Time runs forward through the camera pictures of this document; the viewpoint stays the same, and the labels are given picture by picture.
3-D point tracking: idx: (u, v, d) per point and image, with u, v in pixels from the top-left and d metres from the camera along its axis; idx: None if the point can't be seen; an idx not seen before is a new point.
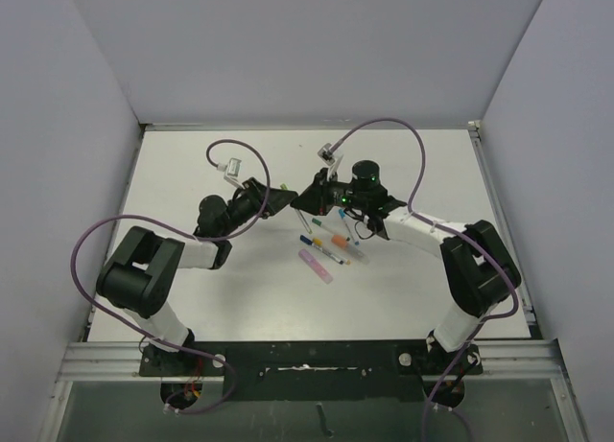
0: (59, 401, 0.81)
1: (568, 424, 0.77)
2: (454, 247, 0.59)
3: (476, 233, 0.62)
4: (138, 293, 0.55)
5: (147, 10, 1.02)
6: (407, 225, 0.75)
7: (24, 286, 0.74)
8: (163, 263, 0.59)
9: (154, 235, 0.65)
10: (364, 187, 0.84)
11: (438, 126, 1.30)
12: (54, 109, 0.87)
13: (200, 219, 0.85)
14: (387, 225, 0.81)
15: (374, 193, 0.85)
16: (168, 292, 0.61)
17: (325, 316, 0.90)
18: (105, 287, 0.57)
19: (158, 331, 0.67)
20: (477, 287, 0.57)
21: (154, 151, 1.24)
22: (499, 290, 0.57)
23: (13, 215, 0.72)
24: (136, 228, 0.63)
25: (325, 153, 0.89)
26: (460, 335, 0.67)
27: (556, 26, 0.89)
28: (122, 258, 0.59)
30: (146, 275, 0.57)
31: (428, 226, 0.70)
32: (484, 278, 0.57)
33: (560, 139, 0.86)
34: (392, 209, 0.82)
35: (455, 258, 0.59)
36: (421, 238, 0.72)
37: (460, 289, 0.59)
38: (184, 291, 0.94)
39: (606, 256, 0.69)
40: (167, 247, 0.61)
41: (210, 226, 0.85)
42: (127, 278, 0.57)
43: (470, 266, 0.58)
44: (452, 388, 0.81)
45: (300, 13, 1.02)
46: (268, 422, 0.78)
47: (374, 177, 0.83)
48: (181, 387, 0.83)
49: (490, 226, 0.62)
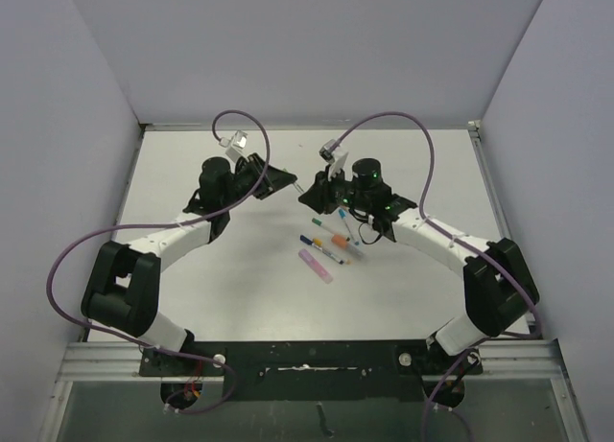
0: (59, 401, 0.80)
1: (567, 424, 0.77)
2: (477, 270, 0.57)
3: (499, 253, 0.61)
4: (124, 319, 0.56)
5: (147, 10, 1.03)
6: (419, 234, 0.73)
7: (26, 286, 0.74)
8: (140, 286, 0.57)
9: (128, 247, 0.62)
10: (366, 185, 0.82)
11: (438, 126, 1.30)
12: (54, 107, 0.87)
13: (202, 181, 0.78)
14: (396, 229, 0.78)
15: (379, 191, 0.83)
16: (156, 305, 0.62)
17: (326, 317, 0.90)
18: (93, 314, 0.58)
19: (152, 339, 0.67)
20: (497, 311, 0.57)
21: (154, 151, 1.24)
22: (516, 311, 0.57)
23: (13, 214, 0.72)
24: (108, 244, 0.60)
25: (326, 153, 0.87)
26: (463, 342, 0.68)
27: (557, 26, 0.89)
28: (100, 282, 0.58)
30: (127, 300, 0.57)
31: (447, 240, 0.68)
32: (504, 298, 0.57)
33: (561, 139, 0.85)
34: (401, 211, 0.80)
35: (478, 283, 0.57)
36: (436, 248, 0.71)
37: (479, 309, 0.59)
38: (183, 292, 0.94)
39: (605, 255, 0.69)
40: (142, 267, 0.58)
41: (212, 185, 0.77)
42: (110, 303, 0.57)
43: (492, 290, 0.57)
44: (452, 389, 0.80)
45: (299, 12, 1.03)
46: (267, 422, 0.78)
47: (376, 174, 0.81)
48: (182, 387, 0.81)
49: (513, 245, 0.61)
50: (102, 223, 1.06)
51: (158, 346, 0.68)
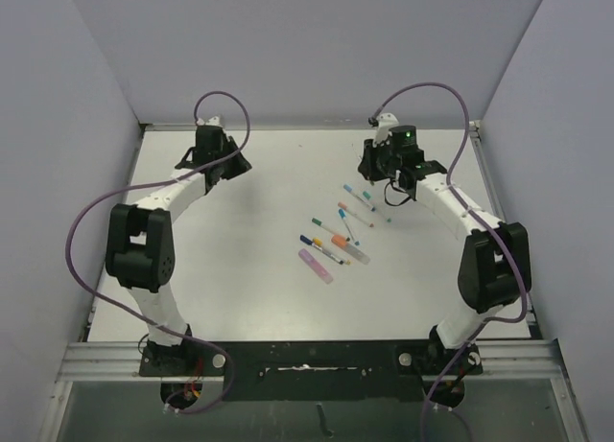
0: (59, 401, 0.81)
1: (567, 424, 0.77)
2: (477, 243, 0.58)
3: (506, 234, 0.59)
4: (149, 274, 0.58)
5: (148, 10, 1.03)
6: (439, 197, 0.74)
7: (25, 286, 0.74)
8: (157, 240, 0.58)
9: (137, 208, 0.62)
10: (398, 145, 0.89)
11: (439, 126, 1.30)
12: (54, 106, 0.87)
13: (199, 136, 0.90)
14: (421, 189, 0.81)
15: (411, 151, 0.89)
16: (173, 259, 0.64)
17: (326, 317, 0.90)
18: (117, 274, 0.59)
19: (158, 318, 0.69)
20: (484, 287, 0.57)
21: (154, 151, 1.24)
22: (506, 292, 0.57)
23: (14, 214, 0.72)
24: (117, 208, 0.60)
25: (372, 119, 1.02)
26: (460, 332, 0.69)
27: (557, 24, 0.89)
28: (118, 244, 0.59)
30: (148, 254, 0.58)
31: (461, 209, 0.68)
32: (495, 276, 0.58)
33: (560, 138, 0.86)
34: (429, 174, 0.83)
35: (475, 255, 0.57)
36: (450, 215, 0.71)
37: (470, 280, 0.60)
38: (188, 289, 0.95)
39: (604, 254, 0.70)
40: (153, 223, 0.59)
41: (209, 136, 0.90)
42: (131, 262, 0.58)
43: (487, 262, 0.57)
44: (452, 389, 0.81)
45: (299, 11, 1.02)
46: (267, 422, 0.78)
47: (409, 133, 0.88)
48: (182, 387, 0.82)
49: (523, 230, 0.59)
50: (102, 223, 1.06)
51: (166, 324, 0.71)
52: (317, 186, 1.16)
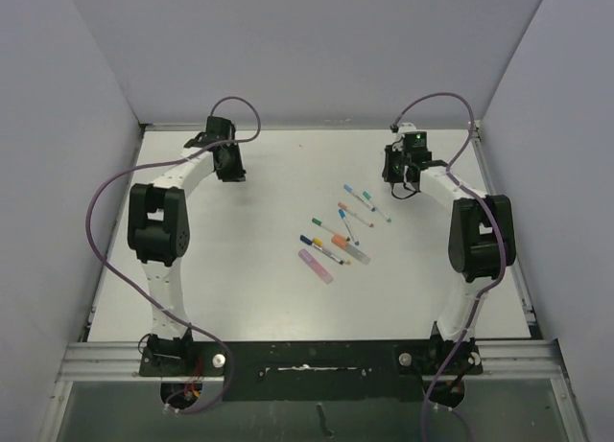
0: (59, 401, 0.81)
1: (567, 424, 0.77)
2: (464, 207, 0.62)
3: (491, 203, 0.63)
4: (167, 248, 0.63)
5: (148, 10, 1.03)
6: (437, 179, 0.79)
7: (25, 285, 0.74)
8: (175, 216, 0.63)
9: (153, 187, 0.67)
10: (409, 143, 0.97)
11: (439, 126, 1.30)
12: (54, 106, 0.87)
13: (209, 123, 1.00)
14: (422, 177, 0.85)
15: (420, 151, 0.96)
16: (187, 236, 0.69)
17: (327, 317, 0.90)
18: (137, 246, 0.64)
19: (166, 303, 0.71)
20: (469, 250, 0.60)
21: (154, 151, 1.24)
22: (488, 259, 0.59)
23: (14, 214, 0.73)
24: (137, 185, 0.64)
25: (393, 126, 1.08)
26: (453, 314, 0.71)
27: (557, 24, 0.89)
28: (137, 220, 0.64)
30: (165, 230, 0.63)
31: (453, 185, 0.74)
32: (480, 243, 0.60)
33: (560, 138, 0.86)
34: (431, 166, 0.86)
35: (461, 219, 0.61)
36: (444, 196, 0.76)
37: (457, 247, 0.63)
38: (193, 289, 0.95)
39: (604, 253, 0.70)
40: (171, 200, 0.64)
41: (219, 122, 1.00)
42: (151, 236, 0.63)
43: (473, 227, 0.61)
44: (452, 389, 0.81)
45: (299, 11, 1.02)
46: (268, 422, 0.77)
47: (419, 136, 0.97)
48: (182, 387, 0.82)
49: (507, 200, 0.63)
50: (102, 223, 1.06)
51: (171, 310, 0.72)
52: (317, 186, 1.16)
